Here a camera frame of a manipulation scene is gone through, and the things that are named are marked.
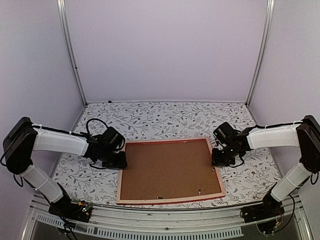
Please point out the left aluminium corner post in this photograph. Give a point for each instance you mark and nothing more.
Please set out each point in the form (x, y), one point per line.
(61, 7)

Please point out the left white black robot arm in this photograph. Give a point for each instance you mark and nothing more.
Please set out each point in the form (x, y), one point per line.
(27, 139)

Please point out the floral patterned table cover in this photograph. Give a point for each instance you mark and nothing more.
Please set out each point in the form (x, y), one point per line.
(247, 183)

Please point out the right aluminium corner post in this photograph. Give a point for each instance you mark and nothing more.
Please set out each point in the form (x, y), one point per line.
(270, 4)

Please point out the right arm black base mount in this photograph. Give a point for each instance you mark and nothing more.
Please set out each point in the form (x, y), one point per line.
(269, 208)

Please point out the aluminium corner post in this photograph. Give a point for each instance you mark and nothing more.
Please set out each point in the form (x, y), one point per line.
(270, 4)
(61, 7)

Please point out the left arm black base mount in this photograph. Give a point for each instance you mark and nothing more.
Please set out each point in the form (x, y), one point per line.
(65, 208)

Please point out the brown cardboard backing board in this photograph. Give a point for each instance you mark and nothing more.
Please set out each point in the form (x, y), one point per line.
(170, 170)

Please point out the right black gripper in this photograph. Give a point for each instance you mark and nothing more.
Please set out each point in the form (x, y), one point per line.
(216, 161)

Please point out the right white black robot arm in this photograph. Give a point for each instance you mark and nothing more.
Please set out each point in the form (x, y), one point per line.
(303, 136)

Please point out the red wooden picture frame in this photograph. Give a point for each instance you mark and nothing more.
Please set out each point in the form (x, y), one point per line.
(170, 200)

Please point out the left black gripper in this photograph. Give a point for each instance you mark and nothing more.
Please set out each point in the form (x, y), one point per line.
(121, 164)

